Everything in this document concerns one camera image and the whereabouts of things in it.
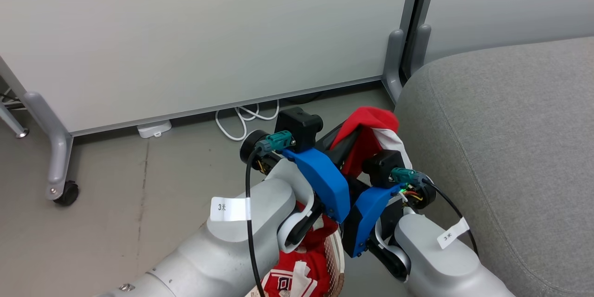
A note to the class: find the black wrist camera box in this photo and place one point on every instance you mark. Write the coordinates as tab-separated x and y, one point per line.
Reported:
299	125
381	169

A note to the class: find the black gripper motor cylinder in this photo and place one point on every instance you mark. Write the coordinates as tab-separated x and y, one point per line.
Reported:
249	146
424	197

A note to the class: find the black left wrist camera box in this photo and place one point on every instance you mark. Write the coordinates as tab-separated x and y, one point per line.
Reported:
299	125

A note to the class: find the thin grey metal stand leg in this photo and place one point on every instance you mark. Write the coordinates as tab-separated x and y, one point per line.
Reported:
11	120

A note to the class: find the teal camera connector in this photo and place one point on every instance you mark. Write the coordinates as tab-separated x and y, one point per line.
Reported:
278	141
406	176

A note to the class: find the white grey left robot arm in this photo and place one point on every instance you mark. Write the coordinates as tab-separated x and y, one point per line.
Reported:
209	260

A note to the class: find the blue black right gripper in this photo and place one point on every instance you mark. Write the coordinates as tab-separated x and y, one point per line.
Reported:
364	222

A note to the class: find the grey partition leg with caster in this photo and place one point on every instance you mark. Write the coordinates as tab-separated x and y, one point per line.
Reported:
54	148

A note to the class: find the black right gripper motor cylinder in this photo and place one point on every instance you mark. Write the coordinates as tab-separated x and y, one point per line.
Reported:
424	197

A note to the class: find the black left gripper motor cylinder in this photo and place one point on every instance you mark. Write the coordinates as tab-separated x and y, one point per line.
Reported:
249	146

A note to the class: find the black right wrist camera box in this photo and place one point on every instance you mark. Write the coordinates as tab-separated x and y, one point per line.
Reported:
381	169

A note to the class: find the red basketball jersey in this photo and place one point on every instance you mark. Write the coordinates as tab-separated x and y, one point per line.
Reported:
366	118

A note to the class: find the cream perforated laundry basket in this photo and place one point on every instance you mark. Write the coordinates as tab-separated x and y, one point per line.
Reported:
335	260

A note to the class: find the white power adapter box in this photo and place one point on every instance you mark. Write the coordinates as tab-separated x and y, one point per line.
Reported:
154	128

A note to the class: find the large white partition panel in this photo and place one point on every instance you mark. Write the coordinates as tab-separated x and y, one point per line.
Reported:
185	32

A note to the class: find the teal right camera connector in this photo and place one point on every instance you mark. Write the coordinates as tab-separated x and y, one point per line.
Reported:
406	176

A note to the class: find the grey fabric sofa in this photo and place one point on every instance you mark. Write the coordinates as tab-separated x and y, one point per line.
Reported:
510	148

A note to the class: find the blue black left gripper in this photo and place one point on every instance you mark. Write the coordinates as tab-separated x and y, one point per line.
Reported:
325	181

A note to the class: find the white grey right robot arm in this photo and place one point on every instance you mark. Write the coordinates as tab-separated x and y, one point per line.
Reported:
441	274

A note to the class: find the narrow white partition panel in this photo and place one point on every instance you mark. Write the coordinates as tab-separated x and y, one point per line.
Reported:
510	4

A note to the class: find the teal left camera connector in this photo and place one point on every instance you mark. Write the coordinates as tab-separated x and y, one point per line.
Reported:
278	141

